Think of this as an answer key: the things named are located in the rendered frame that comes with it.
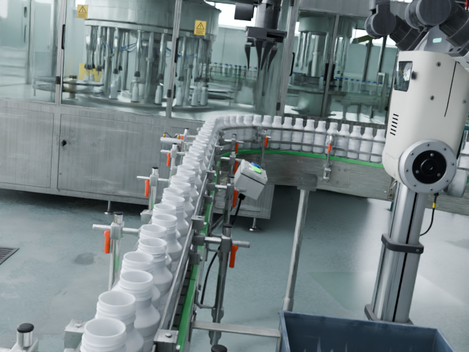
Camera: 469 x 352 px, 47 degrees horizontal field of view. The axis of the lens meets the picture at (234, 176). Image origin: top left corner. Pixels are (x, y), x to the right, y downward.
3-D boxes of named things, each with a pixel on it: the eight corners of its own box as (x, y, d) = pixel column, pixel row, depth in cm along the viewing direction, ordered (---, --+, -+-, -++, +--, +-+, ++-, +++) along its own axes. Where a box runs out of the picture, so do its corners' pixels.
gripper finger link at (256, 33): (270, 72, 131) (276, 32, 129) (241, 68, 131) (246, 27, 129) (269, 72, 138) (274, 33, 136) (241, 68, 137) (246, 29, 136)
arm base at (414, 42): (407, 58, 174) (432, 27, 172) (387, 42, 173) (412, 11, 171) (399, 59, 182) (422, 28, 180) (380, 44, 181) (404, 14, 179)
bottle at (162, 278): (172, 362, 74) (184, 247, 70) (130, 372, 70) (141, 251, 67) (153, 341, 79) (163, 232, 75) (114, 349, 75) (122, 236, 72)
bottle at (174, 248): (181, 323, 85) (191, 222, 82) (144, 328, 82) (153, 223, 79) (166, 306, 90) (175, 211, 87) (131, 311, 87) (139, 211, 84)
